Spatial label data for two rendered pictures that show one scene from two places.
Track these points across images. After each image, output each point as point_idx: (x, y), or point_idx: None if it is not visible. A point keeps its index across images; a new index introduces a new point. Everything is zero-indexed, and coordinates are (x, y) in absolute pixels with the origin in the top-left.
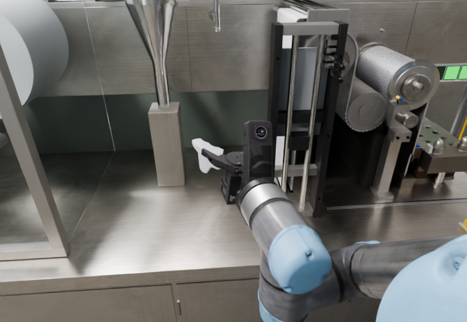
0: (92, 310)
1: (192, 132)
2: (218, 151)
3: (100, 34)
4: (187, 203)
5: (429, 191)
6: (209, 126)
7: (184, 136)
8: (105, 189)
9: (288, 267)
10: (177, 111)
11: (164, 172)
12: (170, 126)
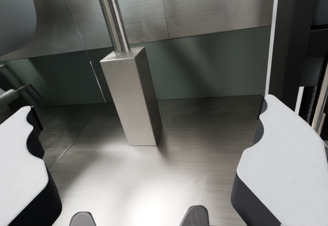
0: None
1: (174, 83)
2: (0, 200)
3: None
4: (153, 173)
5: None
6: (191, 76)
7: (166, 88)
8: (79, 145)
9: None
10: (134, 56)
11: (132, 130)
12: (128, 76)
